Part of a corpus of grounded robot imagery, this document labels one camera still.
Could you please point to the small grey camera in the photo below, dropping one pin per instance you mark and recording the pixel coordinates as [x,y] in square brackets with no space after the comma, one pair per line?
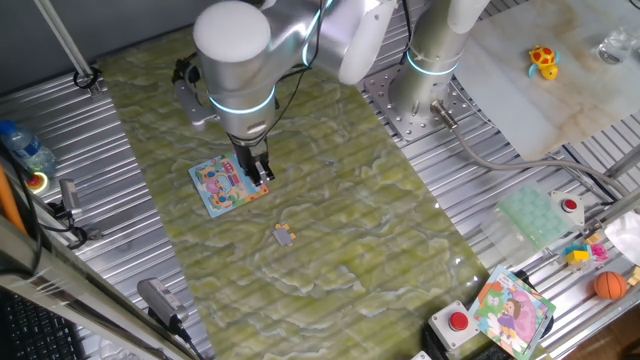
[69,195]

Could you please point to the small puzzle piece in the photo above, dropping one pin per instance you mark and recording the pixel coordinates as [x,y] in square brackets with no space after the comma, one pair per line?
[283,236]

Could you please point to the yellow toy block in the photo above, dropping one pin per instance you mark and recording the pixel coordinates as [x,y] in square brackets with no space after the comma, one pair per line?
[577,257]

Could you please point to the pale yellow wooden block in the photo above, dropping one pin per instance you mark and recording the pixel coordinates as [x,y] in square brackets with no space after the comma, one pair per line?
[635,276]

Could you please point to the aluminium pole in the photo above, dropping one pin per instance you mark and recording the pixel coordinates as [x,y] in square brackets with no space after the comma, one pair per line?
[67,45]

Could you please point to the small white box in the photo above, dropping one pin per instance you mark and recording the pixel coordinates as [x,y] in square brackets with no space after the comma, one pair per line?
[421,356]

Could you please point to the white box with red button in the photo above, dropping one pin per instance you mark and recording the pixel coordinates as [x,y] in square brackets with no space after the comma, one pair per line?
[569,205]

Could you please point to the white marble pattern board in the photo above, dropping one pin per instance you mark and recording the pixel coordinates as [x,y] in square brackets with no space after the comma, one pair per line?
[550,100]

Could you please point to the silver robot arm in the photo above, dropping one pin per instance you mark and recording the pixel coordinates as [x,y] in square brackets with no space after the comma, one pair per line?
[235,65]

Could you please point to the orange pole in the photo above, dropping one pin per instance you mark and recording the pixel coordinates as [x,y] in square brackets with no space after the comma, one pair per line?
[9,205]

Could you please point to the wrist mounted camera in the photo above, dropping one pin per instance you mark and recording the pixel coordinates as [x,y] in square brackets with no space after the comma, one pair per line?
[192,105]

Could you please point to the small orange block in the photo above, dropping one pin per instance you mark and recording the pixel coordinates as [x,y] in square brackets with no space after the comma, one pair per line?
[592,239]

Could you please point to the aluminium profile bar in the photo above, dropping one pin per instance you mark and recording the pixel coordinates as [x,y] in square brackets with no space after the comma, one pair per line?
[625,162]
[617,210]

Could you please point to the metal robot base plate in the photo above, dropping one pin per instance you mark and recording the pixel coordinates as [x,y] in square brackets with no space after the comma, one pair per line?
[380,102]

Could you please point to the white tissue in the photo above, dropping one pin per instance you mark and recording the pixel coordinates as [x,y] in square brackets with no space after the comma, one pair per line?
[625,235]

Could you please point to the yellow turtle toy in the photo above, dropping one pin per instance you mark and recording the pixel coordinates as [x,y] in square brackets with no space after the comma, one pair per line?
[542,57]

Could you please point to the colourful bus puzzle board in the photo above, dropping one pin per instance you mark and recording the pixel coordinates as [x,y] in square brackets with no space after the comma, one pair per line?
[215,190]

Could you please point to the black keyboard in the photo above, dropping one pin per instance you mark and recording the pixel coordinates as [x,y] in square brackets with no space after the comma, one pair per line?
[35,330]

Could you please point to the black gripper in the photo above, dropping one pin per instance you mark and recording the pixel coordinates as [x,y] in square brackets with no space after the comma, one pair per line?
[250,152]

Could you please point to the orange toy basketball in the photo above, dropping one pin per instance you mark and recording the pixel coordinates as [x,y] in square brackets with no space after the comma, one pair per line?
[610,285]

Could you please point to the plastic water bottle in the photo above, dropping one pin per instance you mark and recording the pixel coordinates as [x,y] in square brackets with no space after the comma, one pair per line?
[27,150]

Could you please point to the aluminium frame beam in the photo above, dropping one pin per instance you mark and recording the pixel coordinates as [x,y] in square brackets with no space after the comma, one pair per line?
[75,295]

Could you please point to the clear glass cup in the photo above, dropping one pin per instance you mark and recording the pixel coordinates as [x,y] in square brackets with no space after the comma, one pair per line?
[615,50]

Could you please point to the teal toy piece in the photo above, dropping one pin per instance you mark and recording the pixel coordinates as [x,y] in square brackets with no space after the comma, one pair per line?
[570,248]

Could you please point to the pink toy block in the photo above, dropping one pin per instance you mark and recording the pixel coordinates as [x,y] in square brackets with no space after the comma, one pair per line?
[599,252]

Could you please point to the large grey camera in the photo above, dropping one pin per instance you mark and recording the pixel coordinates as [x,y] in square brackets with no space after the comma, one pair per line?
[160,299]

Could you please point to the round emergency stop button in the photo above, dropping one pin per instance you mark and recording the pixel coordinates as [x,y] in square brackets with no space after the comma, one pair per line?
[36,182]

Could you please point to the green marble pattern mat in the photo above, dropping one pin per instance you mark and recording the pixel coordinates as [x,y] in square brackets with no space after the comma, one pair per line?
[325,225]

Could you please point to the grey box with red button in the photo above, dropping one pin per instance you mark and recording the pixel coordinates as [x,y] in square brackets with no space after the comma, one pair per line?
[457,321]

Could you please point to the green ice cube tray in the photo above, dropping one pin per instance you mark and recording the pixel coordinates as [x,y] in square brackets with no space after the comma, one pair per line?
[532,217]

